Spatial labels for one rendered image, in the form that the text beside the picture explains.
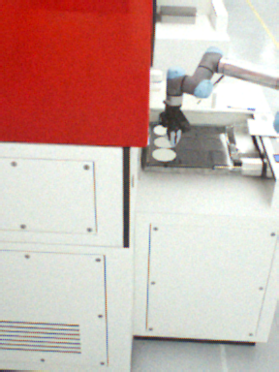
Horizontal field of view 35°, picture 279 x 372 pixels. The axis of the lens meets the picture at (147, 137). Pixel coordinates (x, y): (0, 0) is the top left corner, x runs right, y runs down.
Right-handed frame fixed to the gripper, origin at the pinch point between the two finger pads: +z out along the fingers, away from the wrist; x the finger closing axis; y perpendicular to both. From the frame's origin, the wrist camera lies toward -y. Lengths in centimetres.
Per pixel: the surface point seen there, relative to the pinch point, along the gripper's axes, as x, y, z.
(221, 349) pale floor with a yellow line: 2, -43, 91
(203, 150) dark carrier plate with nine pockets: -9.1, -9.3, 1.3
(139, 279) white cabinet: 32, -18, 46
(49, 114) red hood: 65, -15, -41
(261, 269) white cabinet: -5, -51, 37
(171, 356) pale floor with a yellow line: 23, -32, 91
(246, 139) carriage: -35.3, -11.6, 3.2
